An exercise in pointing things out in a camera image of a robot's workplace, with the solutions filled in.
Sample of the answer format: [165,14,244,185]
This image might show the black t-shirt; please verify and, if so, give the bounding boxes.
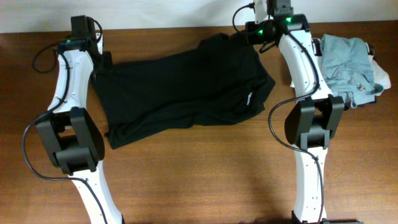
[93,33,275,149]

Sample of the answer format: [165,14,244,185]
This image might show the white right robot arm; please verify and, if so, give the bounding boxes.
[245,0,344,223]

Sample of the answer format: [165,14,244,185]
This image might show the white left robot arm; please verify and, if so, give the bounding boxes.
[35,37,124,223]

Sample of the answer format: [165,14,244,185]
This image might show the navy red garment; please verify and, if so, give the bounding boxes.
[344,96,377,111]

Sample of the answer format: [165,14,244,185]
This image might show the white garment in pile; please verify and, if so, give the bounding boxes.
[290,37,392,91]

